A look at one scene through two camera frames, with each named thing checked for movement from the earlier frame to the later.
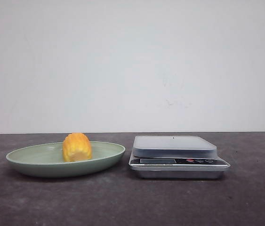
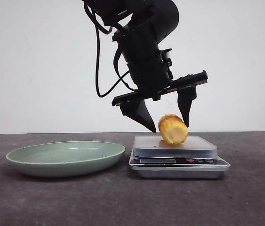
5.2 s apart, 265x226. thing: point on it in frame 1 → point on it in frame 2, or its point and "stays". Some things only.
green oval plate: (46, 160) stays
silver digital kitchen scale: (175, 157) stays
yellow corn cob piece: (76, 147) → (172, 129)
